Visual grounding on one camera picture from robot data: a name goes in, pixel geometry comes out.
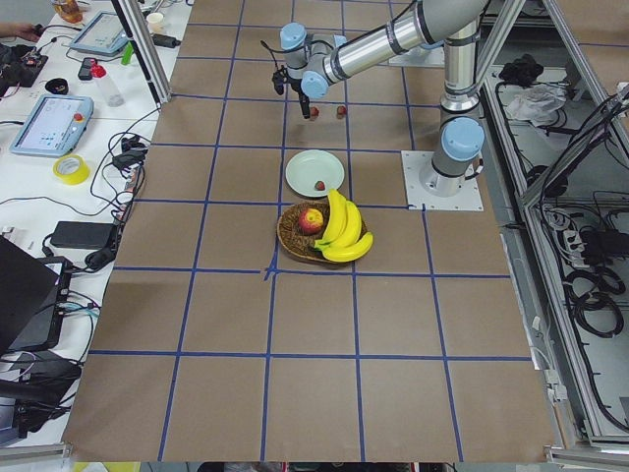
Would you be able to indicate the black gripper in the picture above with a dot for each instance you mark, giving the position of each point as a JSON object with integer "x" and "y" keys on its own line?
{"x": 299, "y": 87}

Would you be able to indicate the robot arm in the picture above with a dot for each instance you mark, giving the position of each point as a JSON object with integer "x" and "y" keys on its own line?
{"x": 315, "y": 62}

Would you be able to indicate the light green plate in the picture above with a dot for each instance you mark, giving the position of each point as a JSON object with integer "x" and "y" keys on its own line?
{"x": 307, "y": 167}

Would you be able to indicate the red yellow apple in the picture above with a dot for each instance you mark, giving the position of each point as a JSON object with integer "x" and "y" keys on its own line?
{"x": 310, "y": 221}

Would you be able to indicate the brown wicker basket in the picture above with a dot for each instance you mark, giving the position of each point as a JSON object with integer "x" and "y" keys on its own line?
{"x": 294, "y": 242}

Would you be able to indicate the yellow banana bunch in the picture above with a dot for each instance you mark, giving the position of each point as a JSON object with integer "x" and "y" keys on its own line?
{"x": 343, "y": 239}

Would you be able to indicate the paper cup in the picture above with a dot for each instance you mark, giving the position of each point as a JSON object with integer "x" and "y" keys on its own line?
{"x": 156, "y": 22}

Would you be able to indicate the green marker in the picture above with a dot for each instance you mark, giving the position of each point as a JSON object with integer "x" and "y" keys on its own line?
{"x": 127, "y": 54}

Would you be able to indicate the clear bottle red cap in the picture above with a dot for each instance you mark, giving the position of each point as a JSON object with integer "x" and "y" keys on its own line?
{"x": 112, "y": 96}

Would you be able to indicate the blue teach pendant far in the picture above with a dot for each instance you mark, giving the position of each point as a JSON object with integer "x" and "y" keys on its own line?
{"x": 103, "y": 35}

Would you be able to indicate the blue teach pendant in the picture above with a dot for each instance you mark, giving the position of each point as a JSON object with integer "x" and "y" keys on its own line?
{"x": 54, "y": 126}
{"x": 103, "y": 35}

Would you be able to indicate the crumpled white cloth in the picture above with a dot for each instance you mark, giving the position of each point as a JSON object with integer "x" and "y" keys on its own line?
{"x": 538, "y": 105}

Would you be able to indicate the yellow tape roll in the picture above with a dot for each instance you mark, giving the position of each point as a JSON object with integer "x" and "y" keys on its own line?
{"x": 71, "y": 169}

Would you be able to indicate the blue teach pendant near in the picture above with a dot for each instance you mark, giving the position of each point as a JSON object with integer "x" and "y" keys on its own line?
{"x": 54, "y": 126}

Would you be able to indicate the black laptop power brick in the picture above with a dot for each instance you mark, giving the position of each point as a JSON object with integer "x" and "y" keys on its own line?
{"x": 82, "y": 235}

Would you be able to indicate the black monitor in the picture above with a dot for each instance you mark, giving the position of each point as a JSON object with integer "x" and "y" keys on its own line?
{"x": 32, "y": 293}

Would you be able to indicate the aluminium frame post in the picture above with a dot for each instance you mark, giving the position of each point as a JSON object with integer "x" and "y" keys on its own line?
{"x": 133, "y": 22}

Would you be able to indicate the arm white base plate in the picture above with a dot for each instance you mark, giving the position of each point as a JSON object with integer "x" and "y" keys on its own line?
{"x": 428, "y": 190}

